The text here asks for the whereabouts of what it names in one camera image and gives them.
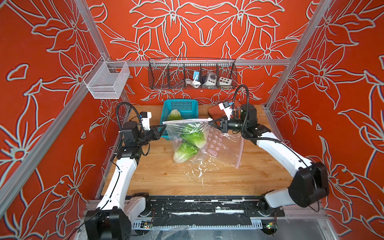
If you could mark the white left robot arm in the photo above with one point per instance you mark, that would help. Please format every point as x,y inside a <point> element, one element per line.
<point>113,217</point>

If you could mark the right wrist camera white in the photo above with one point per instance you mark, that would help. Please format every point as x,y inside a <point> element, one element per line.
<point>227,107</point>

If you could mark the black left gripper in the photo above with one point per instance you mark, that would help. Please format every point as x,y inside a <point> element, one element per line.
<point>156,134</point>

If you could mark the green chinese cabbage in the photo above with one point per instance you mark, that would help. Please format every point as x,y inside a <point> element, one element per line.
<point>174,115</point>
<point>188,140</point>

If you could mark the white power adapter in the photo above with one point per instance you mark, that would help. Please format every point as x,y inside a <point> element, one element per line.
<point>211,79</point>

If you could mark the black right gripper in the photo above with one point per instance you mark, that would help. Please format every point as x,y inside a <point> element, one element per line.
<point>223,128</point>

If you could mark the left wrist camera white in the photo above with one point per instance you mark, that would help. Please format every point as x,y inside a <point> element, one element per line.
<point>145,120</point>

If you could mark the orange plastic tool case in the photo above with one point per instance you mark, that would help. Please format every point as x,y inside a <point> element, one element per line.
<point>215,112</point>

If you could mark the blue white charger with cable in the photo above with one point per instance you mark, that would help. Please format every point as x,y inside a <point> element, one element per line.
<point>194,82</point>

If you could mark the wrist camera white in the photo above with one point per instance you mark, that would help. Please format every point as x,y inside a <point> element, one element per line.
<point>145,120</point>
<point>227,107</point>

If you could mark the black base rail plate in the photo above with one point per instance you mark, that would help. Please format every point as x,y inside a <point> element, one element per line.
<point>209,211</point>

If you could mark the clear acrylic wall box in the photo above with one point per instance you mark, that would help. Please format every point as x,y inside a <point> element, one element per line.
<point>103,83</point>

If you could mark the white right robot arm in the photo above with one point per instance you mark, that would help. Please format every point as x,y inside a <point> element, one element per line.
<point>310,180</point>

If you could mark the black wire wall basket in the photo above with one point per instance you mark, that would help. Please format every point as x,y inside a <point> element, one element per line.
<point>192,73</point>

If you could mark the white socket cube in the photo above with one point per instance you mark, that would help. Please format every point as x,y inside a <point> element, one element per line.
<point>225,82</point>

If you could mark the teal plastic basket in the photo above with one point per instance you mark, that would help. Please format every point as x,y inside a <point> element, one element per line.
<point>187,108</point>

